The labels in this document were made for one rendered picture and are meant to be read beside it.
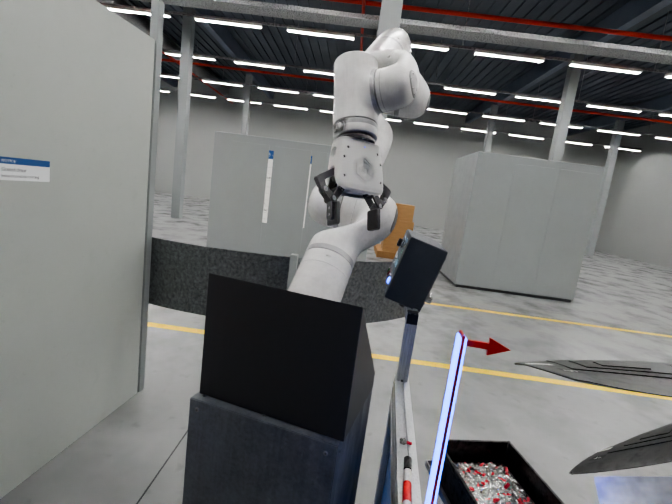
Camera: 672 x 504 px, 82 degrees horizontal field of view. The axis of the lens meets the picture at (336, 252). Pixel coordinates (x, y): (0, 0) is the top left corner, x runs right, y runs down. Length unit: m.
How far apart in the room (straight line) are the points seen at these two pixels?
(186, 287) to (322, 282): 1.62
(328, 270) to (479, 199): 6.00
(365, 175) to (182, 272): 1.78
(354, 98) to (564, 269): 6.85
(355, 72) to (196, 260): 1.73
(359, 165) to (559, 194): 6.61
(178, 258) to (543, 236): 5.97
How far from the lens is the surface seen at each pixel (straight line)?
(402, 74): 0.74
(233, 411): 0.79
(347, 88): 0.76
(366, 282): 2.40
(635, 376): 0.61
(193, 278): 2.35
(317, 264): 0.85
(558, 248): 7.32
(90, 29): 2.11
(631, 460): 0.84
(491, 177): 6.82
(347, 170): 0.70
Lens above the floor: 1.35
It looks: 9 degrees down
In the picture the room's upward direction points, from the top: 7 degrees clockwise
